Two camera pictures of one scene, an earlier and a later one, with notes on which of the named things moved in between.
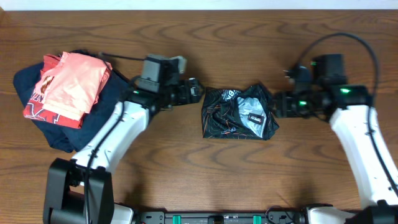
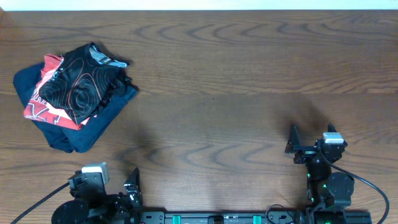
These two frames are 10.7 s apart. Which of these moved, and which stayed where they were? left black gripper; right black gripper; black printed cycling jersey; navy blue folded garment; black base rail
Moved: black printed cycling jersey; left black gripper; right black gripper
Stayed: navy blue folded garment; black base rail
